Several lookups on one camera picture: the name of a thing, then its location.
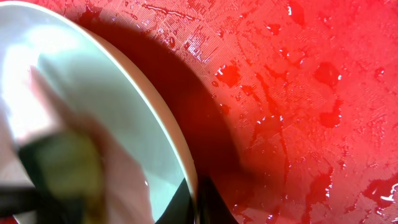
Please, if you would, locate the green yellow sponge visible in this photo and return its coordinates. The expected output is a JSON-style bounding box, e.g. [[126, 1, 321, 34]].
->
[[18, 131, 106, 224]]

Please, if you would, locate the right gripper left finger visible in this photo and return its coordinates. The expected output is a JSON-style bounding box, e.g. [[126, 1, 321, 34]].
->
[[155, 179, 195, 224]]

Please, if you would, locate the white plate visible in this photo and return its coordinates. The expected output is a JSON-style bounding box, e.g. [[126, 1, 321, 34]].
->
[[1, 1, 198, 223]]

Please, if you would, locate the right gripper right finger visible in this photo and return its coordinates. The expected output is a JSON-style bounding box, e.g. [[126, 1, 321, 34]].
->
[[198, 177, 238, 224]]

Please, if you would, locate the red plastic tray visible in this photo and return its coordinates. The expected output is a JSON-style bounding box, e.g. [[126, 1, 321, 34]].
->
[[38, 0, 397, 223]]

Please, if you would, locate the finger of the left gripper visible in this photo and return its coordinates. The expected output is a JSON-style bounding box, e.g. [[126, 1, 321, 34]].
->
[[0, 185, 40, 217]]

